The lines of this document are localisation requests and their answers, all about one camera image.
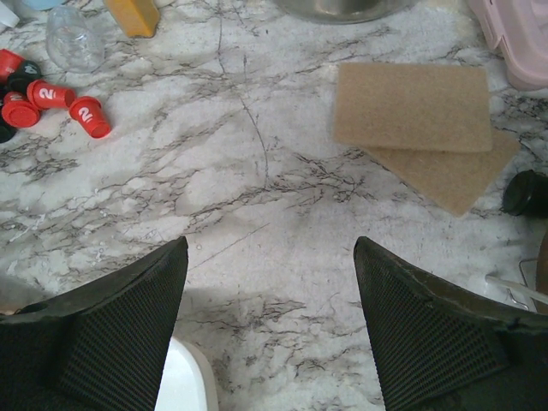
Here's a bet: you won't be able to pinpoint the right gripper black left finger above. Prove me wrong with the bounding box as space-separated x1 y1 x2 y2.
1 237 188 410

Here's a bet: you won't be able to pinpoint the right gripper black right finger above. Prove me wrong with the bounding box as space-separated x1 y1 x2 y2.
354 236 547 410

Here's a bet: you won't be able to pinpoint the white storage tray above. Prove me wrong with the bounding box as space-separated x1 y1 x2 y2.
155 337 219 411

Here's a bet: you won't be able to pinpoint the tan scouring pad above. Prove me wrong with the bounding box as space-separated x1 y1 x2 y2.
333 63 493 153
366 130 520 217

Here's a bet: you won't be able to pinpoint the black small jar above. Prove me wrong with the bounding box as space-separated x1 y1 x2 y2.
502 170 548 218

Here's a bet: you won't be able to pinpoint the lone red capsule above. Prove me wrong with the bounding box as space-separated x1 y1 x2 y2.
68 96 111 139

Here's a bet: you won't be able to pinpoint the red capsule lying sideways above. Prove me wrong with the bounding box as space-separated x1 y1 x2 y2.
1 92 41 128

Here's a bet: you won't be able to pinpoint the red capsule number two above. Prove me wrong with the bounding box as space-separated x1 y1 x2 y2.
27 80 76 110

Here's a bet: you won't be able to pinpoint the small glass cup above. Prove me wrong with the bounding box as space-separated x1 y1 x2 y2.
45 5 105 74

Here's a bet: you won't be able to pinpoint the orange spice bottle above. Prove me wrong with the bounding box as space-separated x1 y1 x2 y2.
104 0 160 38

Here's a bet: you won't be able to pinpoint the pink egg tray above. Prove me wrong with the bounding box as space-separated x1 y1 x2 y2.
467 0 547 91

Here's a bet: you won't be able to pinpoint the steel pot with lid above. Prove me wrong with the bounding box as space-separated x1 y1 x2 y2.
274 0 417 25

